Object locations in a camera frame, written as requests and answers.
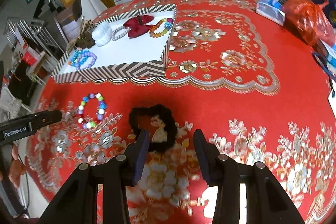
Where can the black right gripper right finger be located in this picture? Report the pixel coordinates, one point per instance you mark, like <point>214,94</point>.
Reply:
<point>207,155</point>

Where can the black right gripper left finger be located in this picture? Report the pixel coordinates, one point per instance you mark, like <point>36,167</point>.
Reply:
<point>136,155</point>

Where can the leopard print hair bow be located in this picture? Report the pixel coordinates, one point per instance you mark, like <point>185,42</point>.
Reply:
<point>84,39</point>

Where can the white fluffy scrunchie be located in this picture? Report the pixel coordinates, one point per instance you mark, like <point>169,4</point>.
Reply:
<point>102,34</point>

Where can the dark red hair bow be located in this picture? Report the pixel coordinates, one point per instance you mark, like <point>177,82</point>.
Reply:
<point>138,25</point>

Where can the white striped jewelry tray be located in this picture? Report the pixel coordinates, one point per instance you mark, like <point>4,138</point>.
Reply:
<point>124,58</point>

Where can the left hand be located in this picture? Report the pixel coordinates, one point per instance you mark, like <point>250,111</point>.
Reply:
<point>17,168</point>

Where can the black fluffy scrunchie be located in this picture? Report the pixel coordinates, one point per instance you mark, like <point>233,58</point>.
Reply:
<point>159,122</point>

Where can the red floral tablecloth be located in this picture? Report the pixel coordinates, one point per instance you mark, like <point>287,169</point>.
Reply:
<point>251,86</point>

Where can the metal stair railing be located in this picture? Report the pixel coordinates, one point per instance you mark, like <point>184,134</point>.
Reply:
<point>35,30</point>

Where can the grey jacket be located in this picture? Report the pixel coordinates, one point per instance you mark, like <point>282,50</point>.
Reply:
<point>89,9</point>

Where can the blue tissue pack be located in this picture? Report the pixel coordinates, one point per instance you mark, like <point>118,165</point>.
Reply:
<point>272,10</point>

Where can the red plastic bag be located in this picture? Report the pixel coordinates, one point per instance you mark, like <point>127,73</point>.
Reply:
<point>309,20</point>

